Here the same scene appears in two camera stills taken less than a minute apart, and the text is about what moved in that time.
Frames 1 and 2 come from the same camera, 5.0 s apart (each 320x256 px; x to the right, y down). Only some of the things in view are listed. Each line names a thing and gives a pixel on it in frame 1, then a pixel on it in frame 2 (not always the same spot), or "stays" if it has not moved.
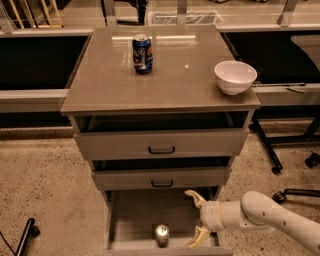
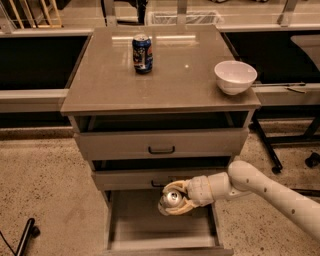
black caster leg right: x=279 y=196 stays
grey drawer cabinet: x=159 y=111 stays
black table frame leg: x=277 y=167 stays
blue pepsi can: x=142 y=48 stays
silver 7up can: x=162 y=232 → x=171 y=199
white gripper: x=210 y=215 → x=199 y=191
